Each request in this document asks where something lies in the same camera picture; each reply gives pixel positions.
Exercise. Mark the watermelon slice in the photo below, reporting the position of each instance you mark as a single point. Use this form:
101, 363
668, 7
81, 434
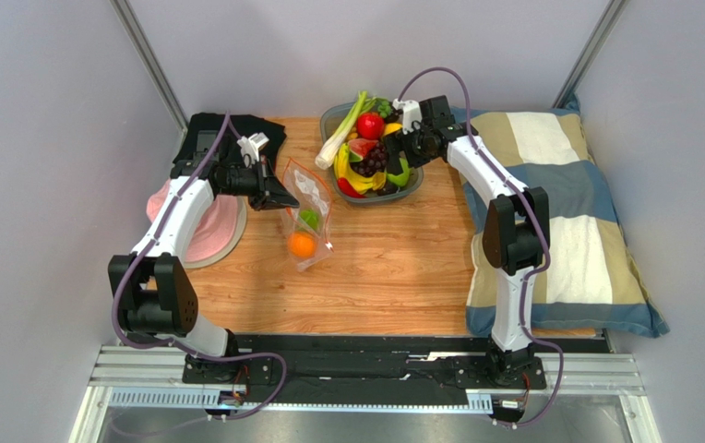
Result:
359, 147

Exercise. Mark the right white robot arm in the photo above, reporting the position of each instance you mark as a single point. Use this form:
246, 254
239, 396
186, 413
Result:
516, 228

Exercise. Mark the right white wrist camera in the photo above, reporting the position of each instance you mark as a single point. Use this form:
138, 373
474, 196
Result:
410, 113

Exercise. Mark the green apple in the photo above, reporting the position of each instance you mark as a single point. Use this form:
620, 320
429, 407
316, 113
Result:
402, 178

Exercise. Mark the pink hat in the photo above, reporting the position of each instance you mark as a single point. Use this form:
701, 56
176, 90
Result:
198, 230

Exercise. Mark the red apple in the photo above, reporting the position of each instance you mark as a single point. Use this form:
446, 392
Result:
370, 126

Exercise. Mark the red chili pepper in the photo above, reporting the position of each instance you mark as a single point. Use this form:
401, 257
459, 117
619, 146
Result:
347, 189

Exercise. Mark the clear orange zip top bag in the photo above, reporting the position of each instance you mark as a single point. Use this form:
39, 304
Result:
312, 193

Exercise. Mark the grey food tray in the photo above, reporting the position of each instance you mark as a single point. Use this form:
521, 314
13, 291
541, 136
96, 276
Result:
329, 121

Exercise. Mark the dark purple grapes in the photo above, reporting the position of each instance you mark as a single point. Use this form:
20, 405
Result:
374, 161

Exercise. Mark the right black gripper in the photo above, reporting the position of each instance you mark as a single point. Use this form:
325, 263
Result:
402, 147

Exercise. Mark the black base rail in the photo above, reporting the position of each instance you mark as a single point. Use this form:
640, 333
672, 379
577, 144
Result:
351, 370

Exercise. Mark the plaid pillow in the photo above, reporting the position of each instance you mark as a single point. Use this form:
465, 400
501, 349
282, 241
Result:
593, 281

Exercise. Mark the orange fruit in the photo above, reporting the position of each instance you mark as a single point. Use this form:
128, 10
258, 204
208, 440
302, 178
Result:
302, 244

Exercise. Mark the black folded cloth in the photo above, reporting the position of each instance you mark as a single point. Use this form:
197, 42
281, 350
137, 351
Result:
204, 127

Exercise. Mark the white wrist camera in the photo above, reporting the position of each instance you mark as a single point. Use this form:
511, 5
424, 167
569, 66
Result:
410, 113
251, 146

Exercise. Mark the green white leek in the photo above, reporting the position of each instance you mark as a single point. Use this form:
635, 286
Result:
332, 144

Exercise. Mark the green starfruit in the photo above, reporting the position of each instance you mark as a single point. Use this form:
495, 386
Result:
309, 221

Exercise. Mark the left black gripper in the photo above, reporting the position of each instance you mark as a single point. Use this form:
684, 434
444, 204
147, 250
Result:
269, 191

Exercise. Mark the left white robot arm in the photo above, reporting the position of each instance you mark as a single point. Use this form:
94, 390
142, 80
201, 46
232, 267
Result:
154, 302

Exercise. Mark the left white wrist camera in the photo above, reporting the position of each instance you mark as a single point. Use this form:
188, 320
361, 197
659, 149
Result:
251, 146

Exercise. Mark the yellow bananas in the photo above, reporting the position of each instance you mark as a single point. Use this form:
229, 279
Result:
359, 183

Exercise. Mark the yellow lemon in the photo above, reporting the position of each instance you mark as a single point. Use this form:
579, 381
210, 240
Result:
391, 128

